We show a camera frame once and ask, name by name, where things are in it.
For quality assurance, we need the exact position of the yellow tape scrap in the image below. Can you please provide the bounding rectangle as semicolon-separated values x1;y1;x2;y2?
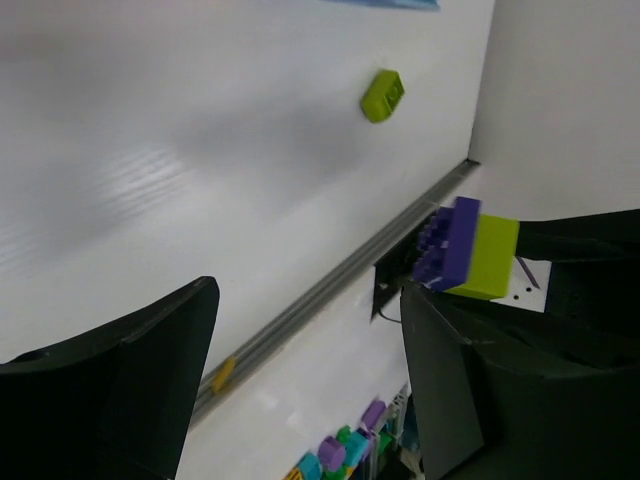
210;356;236;395

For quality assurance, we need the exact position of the small green lego brick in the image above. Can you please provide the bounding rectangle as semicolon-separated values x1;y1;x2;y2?
360;69;405;123

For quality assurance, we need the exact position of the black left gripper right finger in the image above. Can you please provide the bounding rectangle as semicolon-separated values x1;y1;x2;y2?
401;284;639;479

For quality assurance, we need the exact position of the aluminium front rail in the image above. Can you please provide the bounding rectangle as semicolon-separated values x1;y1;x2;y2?
189;159;481;429

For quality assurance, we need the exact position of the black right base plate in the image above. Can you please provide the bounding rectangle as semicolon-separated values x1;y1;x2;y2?
371;232;431;323

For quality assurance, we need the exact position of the colourful lego pile outside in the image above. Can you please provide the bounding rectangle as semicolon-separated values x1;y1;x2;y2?
284;388;418;480

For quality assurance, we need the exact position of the green lego plate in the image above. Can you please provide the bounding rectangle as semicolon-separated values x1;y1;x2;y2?
446;214;520;301

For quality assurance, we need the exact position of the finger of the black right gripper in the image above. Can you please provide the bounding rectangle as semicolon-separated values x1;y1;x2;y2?
516;209;639;263

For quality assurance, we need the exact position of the dark blue lego brick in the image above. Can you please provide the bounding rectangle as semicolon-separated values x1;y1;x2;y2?
412;197;481;292

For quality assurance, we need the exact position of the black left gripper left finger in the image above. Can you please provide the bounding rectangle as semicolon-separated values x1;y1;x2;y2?
1;276;220;479

